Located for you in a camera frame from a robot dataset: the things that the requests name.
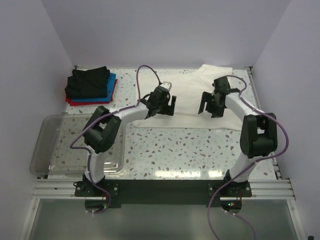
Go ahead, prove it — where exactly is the white printed t-shirt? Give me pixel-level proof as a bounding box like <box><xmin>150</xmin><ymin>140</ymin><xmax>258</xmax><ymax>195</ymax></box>
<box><xmin>133</xmin><ymin>64</ymin><xmax>242</xmax><ymax>131</ymax></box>

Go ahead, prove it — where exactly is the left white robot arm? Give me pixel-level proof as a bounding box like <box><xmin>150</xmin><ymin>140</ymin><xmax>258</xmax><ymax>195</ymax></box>
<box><xmin>83</xmin><ymin>82</ymin><xmax>177</xmax><ymax>187</ymax></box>

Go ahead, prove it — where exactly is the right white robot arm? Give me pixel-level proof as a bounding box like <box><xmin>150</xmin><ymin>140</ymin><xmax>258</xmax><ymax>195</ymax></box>
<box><xmin>198</xmin><ymin>75</ymin><xmax>278</xmax><ymax>184</ymax></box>

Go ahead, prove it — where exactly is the folded blue t-shirt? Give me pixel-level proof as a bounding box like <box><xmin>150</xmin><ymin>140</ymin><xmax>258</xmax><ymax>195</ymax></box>
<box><xmin>71</xmin><ymin>73</ymin><xmax>116</xmax><ymax>102</ymax></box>

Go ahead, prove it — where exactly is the clear plastic bin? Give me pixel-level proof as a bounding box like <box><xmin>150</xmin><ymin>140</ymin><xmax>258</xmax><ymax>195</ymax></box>
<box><xmin>29</xmin><ymin>114</ymin><xmax>126</xmax><ymax>177</ymax></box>

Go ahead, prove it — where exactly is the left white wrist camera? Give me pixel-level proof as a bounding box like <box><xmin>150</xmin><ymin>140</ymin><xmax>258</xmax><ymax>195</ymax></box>
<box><xmin>160</xmin><ymin>81</ymin><xmax>172</xmax><ymax>91</ymax></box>

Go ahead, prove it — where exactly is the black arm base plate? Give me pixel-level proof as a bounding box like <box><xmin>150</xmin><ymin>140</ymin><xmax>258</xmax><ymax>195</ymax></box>
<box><xmin>73</xmin><ymin>178</ymin><xmax>252</xmax><ymax>211</ymax></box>

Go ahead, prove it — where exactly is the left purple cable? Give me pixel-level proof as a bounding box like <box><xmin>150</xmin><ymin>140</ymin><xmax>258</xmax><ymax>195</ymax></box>
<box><xmin>69</xmin><ymin>64</ymin><xmax>163</xmax><ymax>216</ymax></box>

